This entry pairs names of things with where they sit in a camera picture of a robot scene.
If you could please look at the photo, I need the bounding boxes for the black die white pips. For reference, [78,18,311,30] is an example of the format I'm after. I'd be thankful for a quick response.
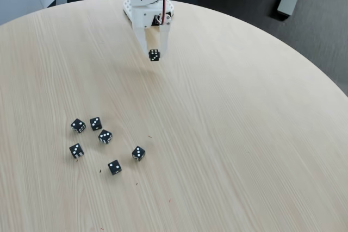
[70,118,87,134]
[98,129,113,145]
[107,159,122,176]
[69,143,85,159]
[89,117,103,131]
[148,48,161,62]
[132,146,146,162]

